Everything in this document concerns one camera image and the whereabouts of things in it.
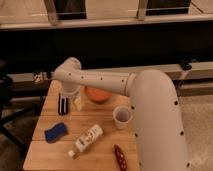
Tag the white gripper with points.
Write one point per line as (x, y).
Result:
(72, 91)

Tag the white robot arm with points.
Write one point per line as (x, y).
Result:
(161, 142)

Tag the white ceramic cup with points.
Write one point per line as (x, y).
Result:
(122, 116)

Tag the orange bowl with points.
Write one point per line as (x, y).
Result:
(97, 95)

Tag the blue sponge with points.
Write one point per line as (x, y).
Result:
(55, 133)

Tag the white plastic bottle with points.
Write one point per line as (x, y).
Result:
(82, 143)

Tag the black table clamp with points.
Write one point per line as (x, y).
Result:
(40, 76)

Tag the black office chair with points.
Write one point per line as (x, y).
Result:
(6, 96)

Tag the black clamp right rail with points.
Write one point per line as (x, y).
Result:
(187, 64)

